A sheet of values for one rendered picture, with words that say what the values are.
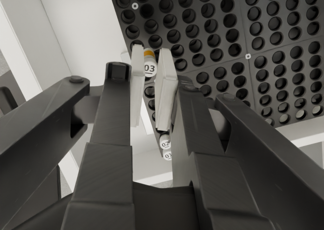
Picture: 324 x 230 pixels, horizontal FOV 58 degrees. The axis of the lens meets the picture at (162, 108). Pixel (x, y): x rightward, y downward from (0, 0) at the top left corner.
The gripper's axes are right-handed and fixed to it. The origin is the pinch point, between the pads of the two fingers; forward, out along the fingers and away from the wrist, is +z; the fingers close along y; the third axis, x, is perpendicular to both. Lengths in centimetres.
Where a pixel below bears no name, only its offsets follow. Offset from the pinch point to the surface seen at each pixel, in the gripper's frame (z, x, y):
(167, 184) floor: 100, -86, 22
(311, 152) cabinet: 25.7, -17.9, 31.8
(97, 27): 16.8, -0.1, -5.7
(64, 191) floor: 100, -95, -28
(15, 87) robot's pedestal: 63, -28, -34
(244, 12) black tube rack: 10.5, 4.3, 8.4
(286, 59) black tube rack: 10.5, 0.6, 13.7
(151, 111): 10.4, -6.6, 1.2
